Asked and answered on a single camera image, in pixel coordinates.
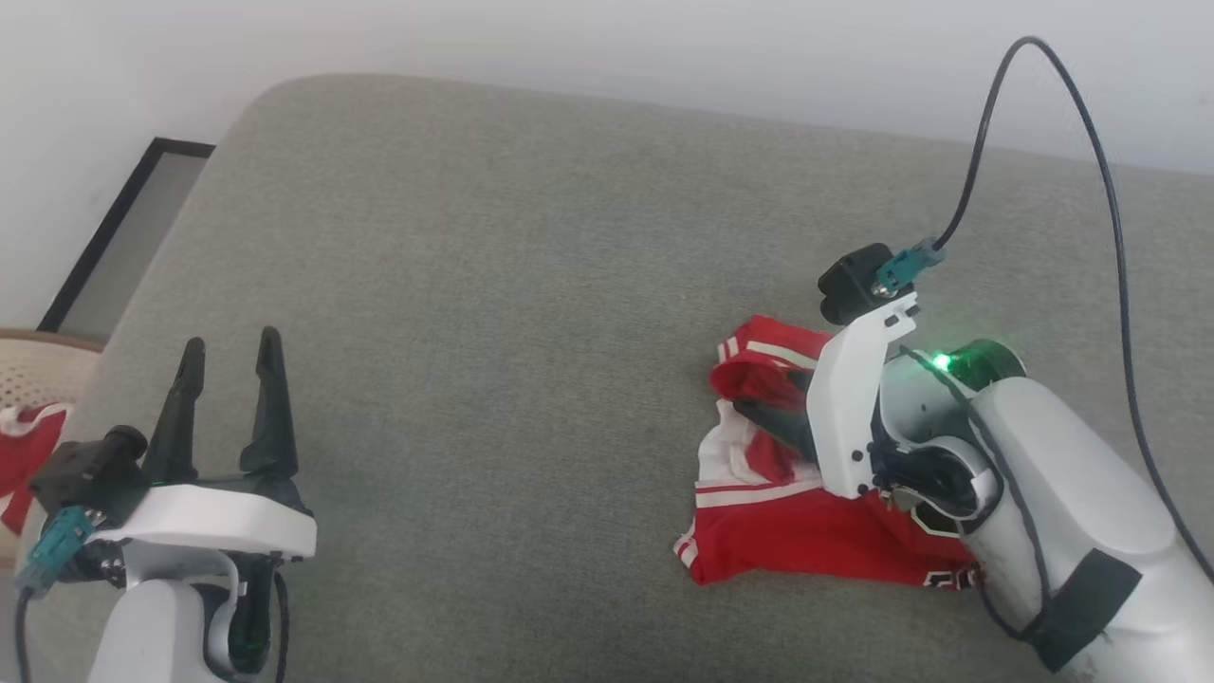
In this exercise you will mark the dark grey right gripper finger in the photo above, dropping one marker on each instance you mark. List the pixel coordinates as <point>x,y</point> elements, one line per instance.
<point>778,427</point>

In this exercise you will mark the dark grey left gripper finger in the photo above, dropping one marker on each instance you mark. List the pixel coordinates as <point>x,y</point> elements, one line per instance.
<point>180,417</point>
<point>270,408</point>

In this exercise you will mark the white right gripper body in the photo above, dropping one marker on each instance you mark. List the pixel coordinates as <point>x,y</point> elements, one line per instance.
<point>844,408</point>

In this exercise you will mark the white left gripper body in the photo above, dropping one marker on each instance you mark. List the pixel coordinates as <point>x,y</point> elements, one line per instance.
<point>218,522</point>

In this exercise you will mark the red white basketball jersey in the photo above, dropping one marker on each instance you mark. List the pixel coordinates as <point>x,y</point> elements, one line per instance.
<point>806,541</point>

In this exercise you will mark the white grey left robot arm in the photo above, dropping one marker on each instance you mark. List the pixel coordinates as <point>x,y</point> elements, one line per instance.
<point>152,626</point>

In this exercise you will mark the red white garment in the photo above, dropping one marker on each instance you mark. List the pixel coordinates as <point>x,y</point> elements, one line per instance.
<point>24,455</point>

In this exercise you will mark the beige perforated laundry basket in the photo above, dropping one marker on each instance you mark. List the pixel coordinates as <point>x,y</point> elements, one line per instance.
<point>38,370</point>

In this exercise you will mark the black framed panel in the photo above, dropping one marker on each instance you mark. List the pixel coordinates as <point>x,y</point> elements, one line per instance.
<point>133,237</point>

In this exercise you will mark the grey fabric sofa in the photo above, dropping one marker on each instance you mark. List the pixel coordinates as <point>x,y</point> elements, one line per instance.
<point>493,332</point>

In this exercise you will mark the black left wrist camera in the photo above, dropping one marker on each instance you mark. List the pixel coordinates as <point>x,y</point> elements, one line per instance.
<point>85,470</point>

